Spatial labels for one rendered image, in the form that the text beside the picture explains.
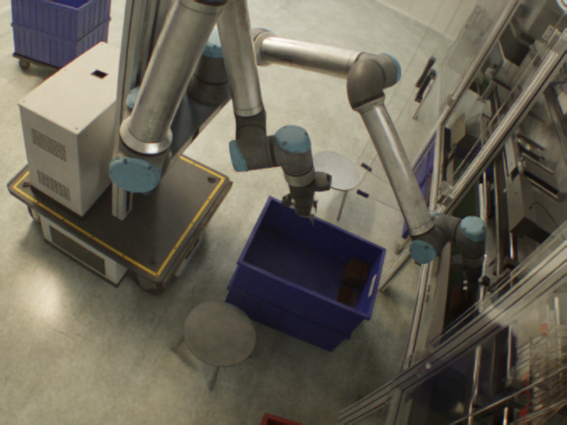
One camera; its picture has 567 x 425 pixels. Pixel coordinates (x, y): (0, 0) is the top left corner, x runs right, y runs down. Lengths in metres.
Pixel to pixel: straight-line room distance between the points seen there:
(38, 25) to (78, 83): 1.34
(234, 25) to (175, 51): 0.19
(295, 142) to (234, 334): 0.95
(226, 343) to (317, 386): 0.55
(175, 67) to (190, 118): 0.71
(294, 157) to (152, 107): 0.40
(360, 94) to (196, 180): 1.11
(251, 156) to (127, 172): 0.33
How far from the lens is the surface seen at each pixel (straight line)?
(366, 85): 1.36
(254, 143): 1.24
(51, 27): 3.09
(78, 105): 1.77
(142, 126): 1.16
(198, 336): 1.87
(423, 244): 1.44
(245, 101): 1.27
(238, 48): 1.17
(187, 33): 0.98
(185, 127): 1.69
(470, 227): 1.53
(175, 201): 2.12
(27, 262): 2.34
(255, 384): 2.11
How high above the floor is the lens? 1.96
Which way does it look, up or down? 49 degrees down
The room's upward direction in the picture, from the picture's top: 23 degrees clockwise
